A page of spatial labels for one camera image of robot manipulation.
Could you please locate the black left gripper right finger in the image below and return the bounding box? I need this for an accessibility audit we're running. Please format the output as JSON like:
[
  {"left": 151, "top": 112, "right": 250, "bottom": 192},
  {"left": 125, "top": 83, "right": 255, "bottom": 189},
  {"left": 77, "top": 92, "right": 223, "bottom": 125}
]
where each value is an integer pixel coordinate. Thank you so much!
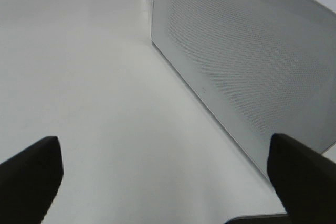
[{"left": 267, "top": 133, "right": 335, "bottom": 223}]

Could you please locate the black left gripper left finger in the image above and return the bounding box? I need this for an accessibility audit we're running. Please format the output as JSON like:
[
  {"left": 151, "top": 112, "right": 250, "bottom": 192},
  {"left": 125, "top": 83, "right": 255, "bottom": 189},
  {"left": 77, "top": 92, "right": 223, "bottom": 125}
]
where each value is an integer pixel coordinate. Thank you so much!
[{"left": 1, "top": 136, "right": 64, "bottom": 223}]

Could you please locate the white microwave door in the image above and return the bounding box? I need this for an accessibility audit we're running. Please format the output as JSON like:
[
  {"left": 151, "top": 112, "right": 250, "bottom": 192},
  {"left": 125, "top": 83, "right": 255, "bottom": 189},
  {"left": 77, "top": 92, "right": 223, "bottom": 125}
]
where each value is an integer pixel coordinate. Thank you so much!
[{"left": 151, "top": 0, "right": 335, "bottom": 173}]

